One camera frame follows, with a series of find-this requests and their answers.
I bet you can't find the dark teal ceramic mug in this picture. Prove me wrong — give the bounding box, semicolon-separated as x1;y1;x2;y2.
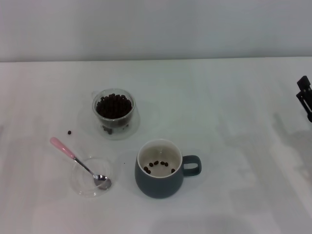
134;138;202;199

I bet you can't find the pink handled metal spoon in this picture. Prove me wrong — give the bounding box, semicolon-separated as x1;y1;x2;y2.
50;136;113;191

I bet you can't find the coffee bean pile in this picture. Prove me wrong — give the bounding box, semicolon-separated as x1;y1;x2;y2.
95;93;133;119

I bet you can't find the clear glass cup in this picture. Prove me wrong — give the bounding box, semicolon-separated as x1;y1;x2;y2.
91;88;136;130

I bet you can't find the small clear glass dish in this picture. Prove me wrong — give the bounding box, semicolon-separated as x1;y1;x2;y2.
71;156;116;198

